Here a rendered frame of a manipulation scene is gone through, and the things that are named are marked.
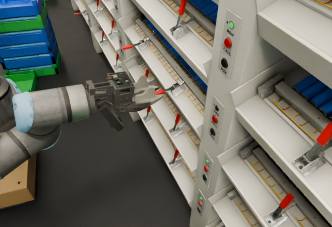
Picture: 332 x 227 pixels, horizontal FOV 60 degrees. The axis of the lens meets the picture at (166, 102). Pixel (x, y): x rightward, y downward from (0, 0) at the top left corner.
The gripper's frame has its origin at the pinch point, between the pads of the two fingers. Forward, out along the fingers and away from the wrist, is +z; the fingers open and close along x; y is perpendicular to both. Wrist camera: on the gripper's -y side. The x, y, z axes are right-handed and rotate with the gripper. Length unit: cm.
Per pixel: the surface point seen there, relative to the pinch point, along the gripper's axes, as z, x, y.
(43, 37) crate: -20, 101, -34
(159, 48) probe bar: 9.0, 18.3, 3.4
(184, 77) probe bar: 9.0, 1.0, 3.5
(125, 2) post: 5.3, 42.7, 9.6
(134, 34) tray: 7.0, 36.4, -0.5
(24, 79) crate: -34, 103, -61
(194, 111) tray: 7.5, -9.6, -0.2
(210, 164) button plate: 5.3, -23.8, -5.8
